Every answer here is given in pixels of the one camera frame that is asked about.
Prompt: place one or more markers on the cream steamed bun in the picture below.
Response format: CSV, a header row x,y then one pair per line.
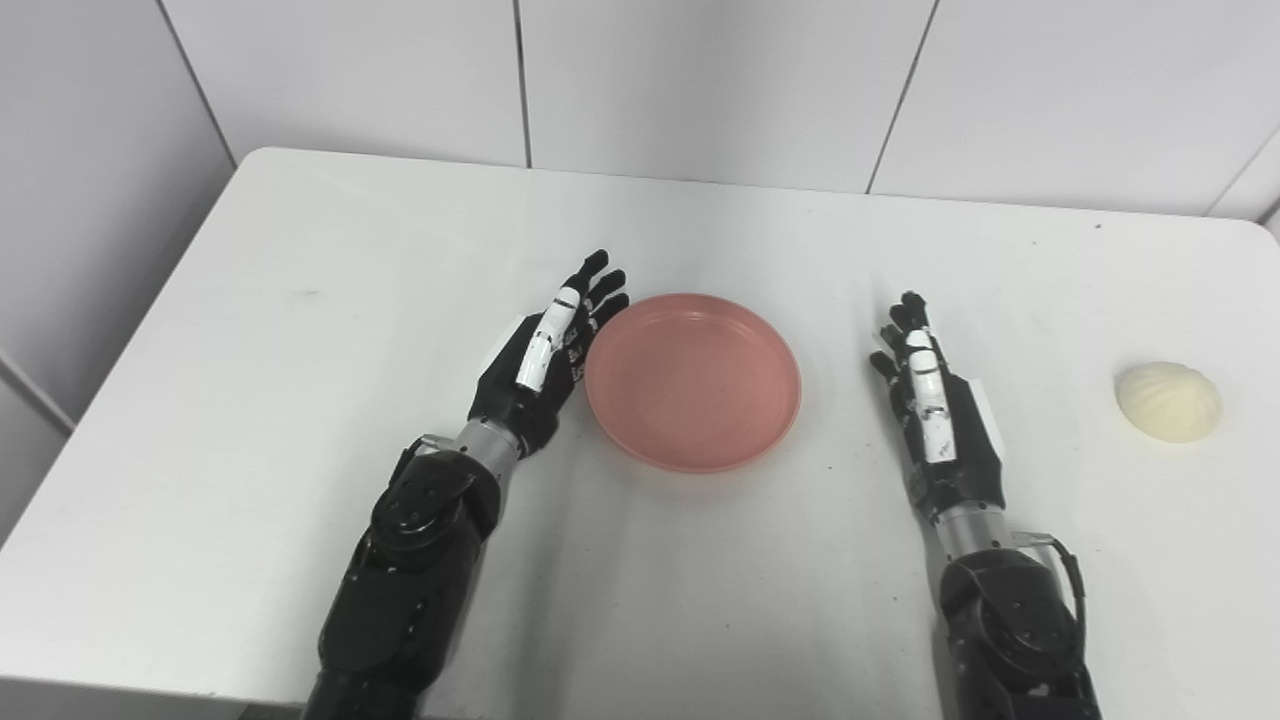
x,y
1170,402

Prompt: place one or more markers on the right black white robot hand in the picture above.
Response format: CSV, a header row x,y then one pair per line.
x,y
970,450

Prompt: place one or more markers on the pink round plate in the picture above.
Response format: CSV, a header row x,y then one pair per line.
x,y
693,383

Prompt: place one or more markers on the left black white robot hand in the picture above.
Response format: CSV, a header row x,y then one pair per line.
x,y
525,400

